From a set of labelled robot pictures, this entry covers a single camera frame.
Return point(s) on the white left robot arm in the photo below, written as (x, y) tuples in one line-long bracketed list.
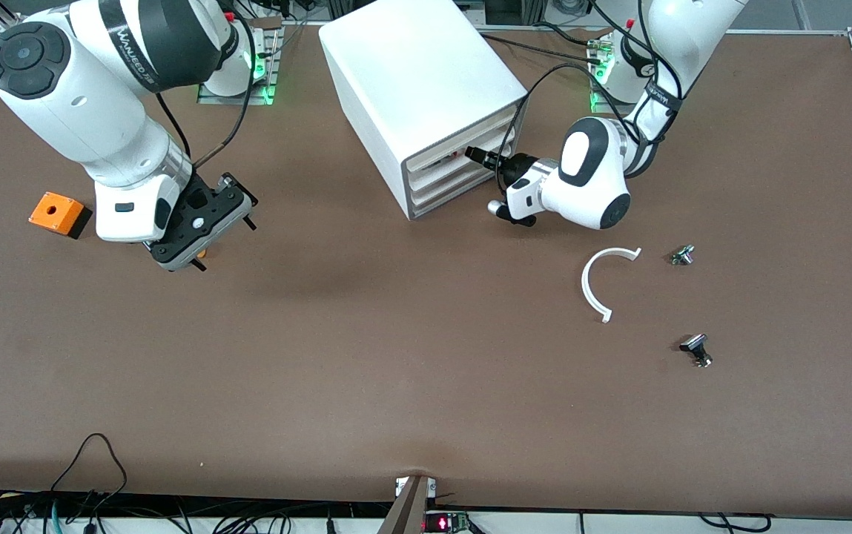
[(589, 185)]

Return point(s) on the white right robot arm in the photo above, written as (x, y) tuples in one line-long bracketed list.
[(84, 111)]

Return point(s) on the orange button enclosure box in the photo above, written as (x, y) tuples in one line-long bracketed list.
[(68, 209)]

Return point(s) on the black rectangular push button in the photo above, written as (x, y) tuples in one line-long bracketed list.
[(692, 343)]

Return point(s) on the white pole clamp bracket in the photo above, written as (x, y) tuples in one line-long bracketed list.
[(400, 486)]

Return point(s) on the circuit board with red display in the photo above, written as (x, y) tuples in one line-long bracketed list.
[(444, 523)]

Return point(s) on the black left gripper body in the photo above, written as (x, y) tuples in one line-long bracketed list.
[(520, 166)]

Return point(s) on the white container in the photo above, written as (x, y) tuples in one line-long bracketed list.
[(440, 167)]

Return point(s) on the white semicircular bracket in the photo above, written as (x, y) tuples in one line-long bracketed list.
[(586, 288)]

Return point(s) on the chrome metal fitting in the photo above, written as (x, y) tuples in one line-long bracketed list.
[(682, 256)]

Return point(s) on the aluminium arm base plate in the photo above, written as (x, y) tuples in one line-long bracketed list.
[(607, 110), (272, 81)]

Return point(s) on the grey camera mount pole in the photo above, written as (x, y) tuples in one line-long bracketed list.
[(407, 512)]

